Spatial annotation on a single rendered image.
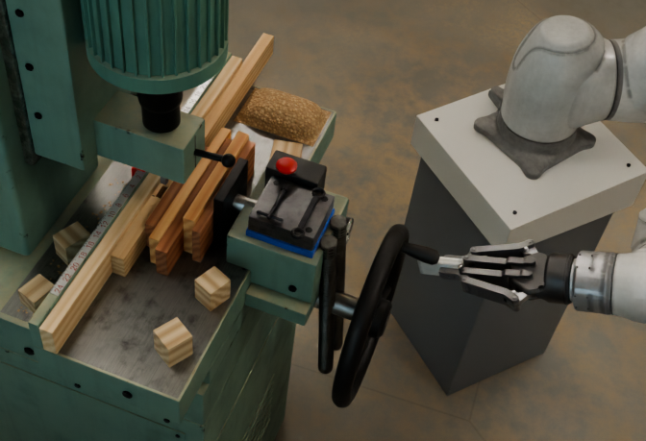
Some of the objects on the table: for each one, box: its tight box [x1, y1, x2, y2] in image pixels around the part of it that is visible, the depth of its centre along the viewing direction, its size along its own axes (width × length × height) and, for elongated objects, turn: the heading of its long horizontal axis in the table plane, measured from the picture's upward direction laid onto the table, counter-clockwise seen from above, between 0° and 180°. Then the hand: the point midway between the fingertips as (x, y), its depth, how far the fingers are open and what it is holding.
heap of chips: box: [234, 87, 332, 147], centre depth 154 cm, size 9×14×4 cm, turn 65°
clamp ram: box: [213, 158, 258, 242], centre depth 134 cm, size 9×8×9 cm
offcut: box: [269, 139, 303, 160], centre depth 145 cm, size 4×4×4 cm
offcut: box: [195, 266, 231, 311], centre depth 128 cm, size 3×4×4 cm
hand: (441, 266), depth 145 cm, fingers closed
